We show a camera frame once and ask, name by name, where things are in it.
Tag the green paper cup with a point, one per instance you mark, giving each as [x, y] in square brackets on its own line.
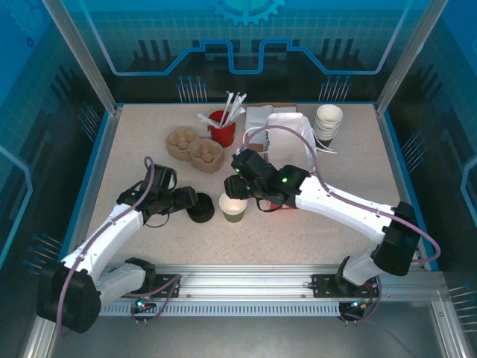
[233, 210]

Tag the red white paper bag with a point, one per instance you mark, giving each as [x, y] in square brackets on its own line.
[287, 149]

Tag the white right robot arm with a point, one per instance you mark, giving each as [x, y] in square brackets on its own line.
[343, 209]

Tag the red metal bucket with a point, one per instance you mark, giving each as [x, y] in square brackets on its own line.
[223, 136]

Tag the white wrapped straw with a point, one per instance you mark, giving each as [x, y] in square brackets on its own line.
[209, 123]
[206, 119]
[233, 104]
[240, 101]
[226, 106]
[240, 113]

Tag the brown cardboard napkin box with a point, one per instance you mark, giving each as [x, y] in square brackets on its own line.
[285, 106]

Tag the small LED connector board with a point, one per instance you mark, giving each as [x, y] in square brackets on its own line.
[141, 305]
[356, 306]

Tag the aluminium side rail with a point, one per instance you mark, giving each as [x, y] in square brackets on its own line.
[94, 186]

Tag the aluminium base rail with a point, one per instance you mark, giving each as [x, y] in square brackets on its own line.
[242, 279]

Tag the aluminium frame post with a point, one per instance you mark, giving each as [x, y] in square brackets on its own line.
[91, 63]
[405, 56]

